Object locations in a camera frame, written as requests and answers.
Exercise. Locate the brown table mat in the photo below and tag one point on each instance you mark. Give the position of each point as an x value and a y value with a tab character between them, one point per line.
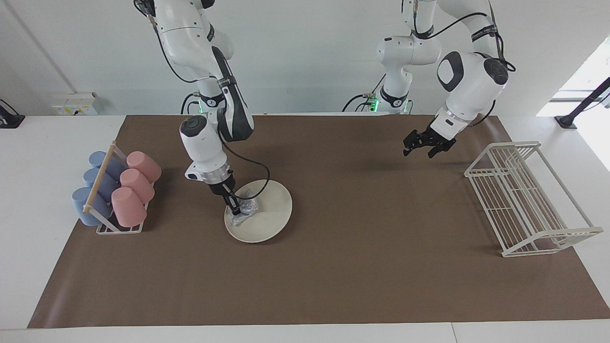
333	276

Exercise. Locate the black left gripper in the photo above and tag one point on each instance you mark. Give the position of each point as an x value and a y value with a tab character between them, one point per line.
439	136

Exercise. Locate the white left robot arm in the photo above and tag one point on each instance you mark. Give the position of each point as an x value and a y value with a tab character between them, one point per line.
472	85

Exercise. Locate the pink cup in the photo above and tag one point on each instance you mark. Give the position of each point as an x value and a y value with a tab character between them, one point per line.
127	207
137	185
143	164

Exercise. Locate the blue cup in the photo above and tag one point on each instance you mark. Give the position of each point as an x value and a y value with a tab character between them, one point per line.
99	159
82	205
93	178

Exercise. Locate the white wall socket box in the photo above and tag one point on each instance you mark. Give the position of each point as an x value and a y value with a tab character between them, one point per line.
74	104

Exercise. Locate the black table clamp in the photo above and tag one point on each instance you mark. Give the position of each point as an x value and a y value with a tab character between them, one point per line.
9	119

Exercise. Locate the cream round plate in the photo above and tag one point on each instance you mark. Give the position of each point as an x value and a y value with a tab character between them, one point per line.
271	214

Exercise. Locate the cup holder with wooden dowel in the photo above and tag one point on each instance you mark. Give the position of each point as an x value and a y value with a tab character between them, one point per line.
100	176

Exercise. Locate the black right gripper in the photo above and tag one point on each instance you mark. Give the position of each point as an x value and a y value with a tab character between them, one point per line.
222	185

